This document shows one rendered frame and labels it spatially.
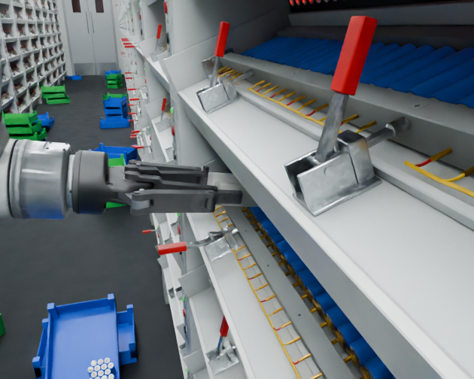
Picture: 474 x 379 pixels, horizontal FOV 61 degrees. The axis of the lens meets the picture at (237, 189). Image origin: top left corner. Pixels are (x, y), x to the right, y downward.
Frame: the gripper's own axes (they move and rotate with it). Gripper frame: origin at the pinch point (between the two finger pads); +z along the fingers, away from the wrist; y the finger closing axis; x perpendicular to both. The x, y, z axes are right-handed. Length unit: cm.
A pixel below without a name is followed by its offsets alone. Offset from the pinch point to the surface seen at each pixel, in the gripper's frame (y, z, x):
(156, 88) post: 85, -3, -1
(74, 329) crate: 65, -25, 75
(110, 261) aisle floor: 123, -14, 84
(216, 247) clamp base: -4.3, -2.9, 6.4
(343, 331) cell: -25.0, 2.6, 2.6
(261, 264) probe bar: -12.7, -0.2, 3.7
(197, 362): 14.5, 2.4, 42.9
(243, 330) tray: -17.7, -3.0, 8.2
